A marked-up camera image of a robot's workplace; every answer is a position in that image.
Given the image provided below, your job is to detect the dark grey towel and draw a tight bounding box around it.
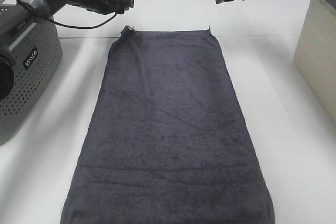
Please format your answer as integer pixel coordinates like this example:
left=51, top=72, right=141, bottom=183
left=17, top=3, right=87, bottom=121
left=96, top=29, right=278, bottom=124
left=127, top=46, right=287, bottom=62
left=60, top=27, right=275, bottom=223

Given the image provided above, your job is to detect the grey perforated plastic basket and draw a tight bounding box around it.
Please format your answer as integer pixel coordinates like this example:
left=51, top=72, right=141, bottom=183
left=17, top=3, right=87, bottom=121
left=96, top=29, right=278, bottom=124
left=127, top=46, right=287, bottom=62
left=1, top=4, right=62, bottom=143

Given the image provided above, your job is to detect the beige fabric storage box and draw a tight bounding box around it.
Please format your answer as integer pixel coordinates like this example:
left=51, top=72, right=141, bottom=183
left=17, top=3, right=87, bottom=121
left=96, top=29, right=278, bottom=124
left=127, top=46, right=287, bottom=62
left=294, top=0, right=335, bottom=121

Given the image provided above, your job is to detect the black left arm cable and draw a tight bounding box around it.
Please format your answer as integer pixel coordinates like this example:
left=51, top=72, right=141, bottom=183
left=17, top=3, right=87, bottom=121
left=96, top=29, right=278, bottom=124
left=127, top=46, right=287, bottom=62
left=0, top=0, right=124, bottom=29

